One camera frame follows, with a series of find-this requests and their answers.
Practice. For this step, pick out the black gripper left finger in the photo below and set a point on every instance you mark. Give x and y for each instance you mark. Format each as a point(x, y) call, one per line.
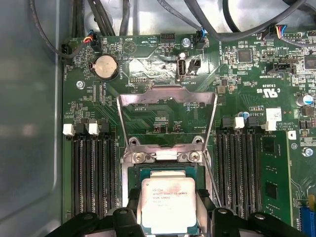
point(118, 222)

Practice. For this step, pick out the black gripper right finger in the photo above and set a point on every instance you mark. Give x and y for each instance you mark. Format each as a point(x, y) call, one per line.
point(222, 222)

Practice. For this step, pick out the metal locking lever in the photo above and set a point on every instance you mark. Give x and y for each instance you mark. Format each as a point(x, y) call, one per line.
point(212, 182)

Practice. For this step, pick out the silver CPU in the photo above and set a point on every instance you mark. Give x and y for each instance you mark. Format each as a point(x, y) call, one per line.
point(168, 205)

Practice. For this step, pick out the metal socket cover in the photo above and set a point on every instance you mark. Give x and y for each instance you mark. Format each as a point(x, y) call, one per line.
point(170, 93)

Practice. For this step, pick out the CPU socket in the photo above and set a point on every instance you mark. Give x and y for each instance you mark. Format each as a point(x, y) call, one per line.
point(134, 176)

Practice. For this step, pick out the blue expansion slot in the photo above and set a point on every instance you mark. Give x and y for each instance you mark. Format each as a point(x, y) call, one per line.
point(306, 222)

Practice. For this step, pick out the green RAM stick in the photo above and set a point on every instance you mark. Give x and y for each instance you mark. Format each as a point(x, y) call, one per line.
point(274, 172)

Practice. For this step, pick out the green motherboard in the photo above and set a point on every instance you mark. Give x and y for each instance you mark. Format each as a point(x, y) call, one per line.
point(222, 74)

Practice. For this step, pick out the silver coin battery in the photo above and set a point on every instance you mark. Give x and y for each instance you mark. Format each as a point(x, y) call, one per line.
point(105, 66)

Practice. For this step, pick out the metal internal USB port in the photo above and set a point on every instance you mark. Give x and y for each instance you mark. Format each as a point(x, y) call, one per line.
point(182, 70)

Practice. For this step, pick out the silver capacitor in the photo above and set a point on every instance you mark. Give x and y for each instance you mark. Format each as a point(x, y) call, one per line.
point(182, 55)

